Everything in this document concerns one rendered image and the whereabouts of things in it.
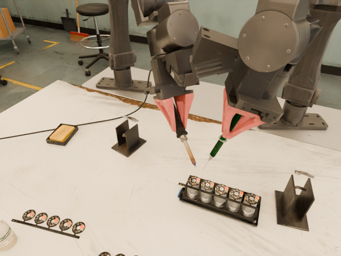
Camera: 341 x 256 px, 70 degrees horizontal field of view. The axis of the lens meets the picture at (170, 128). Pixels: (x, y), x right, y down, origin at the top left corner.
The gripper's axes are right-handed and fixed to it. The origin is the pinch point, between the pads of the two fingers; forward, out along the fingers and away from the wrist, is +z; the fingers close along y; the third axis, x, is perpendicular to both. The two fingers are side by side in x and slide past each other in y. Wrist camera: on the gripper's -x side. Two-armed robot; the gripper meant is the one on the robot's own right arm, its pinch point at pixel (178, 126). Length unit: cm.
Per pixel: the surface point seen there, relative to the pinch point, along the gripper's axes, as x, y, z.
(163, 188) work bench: 2.4, -5.5, 13.3
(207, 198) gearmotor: -6.6, 0.8, 14.2
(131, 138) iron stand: 13.8, -8.2, 3.0
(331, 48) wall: 141, 232, -8
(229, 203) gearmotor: -9.4, 3.9, 15.4
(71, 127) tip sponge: 27.2, -22.1, -1.9
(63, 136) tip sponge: 24.0, -24.5, -0.2
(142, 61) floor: 247, 61, -35
